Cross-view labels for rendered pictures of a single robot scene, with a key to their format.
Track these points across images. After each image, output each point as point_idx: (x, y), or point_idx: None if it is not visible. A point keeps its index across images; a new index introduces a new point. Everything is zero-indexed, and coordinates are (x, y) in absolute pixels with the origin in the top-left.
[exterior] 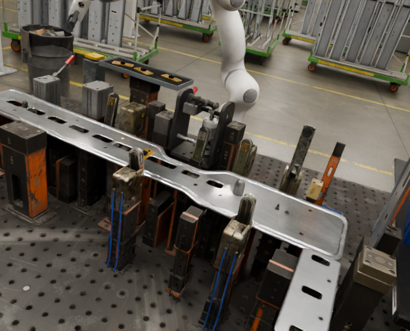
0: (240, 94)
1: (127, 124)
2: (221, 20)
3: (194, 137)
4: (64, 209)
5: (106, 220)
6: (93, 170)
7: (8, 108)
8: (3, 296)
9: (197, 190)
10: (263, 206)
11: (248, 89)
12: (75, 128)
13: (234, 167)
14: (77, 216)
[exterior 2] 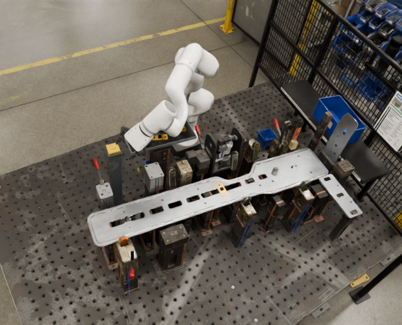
0: (209, 106)
1: (187, 178)
2: (192, 77)
3: None
4: None
5: (203, 230)
6: None
7: (125, 229)
8: (233, 298)
9: (265, 187)
10: (288, 171)
11: (212, 101)
12: (76, 193)
13: (253, 158)
14: (189, 242)
